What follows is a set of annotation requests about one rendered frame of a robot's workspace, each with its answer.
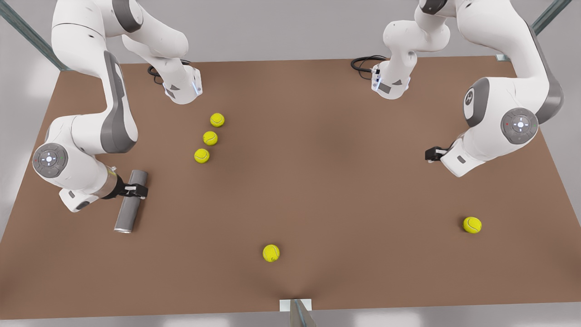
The grey tennis ball tube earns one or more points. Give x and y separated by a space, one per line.
130 202

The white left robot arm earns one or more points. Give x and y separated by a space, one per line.
499 113

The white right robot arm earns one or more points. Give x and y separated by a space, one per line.
86 131

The yellow tennis ball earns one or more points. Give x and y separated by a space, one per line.
217 120
271 253
201 156
210 138
472 225

